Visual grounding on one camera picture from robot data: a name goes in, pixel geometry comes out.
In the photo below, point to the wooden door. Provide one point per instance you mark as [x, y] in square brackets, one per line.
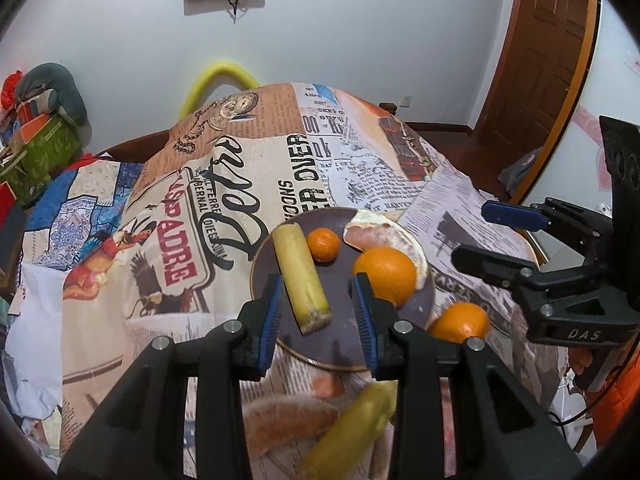
[541, 70]

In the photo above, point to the dark purple plate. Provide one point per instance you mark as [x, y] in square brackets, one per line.
[337, 346]

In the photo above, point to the large orange with sticker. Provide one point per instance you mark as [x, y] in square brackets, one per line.
[391, 273]

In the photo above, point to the peeled pomelo segment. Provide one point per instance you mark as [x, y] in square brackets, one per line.
[273, 421]

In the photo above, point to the grey plush pillow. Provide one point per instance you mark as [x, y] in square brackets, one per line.
[52, 85]

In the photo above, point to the newspaper print tablecloth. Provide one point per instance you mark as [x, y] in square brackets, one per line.
[229, 174]

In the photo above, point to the red plastic bag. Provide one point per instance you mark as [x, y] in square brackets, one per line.
[7, 96]

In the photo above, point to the pomelo segment with rind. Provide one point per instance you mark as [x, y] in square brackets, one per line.
[369, 229]

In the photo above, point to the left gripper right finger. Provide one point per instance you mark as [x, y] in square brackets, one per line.
[501, 431]

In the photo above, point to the blue patchwork quilt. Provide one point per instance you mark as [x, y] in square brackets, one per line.
[77, 224]

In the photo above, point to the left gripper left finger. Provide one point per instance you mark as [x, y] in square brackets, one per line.
[137, 431]

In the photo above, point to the large orange front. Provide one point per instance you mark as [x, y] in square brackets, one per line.
[460, 322]

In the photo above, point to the white wall socket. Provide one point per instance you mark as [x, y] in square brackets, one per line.
[406, 101]

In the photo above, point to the green storage box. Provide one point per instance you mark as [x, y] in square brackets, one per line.
[37, 162]

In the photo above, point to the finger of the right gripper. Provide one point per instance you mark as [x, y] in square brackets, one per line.
[579, 228]
[530, 287]

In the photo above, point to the small tangerine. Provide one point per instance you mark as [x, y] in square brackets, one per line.
[324, 245]

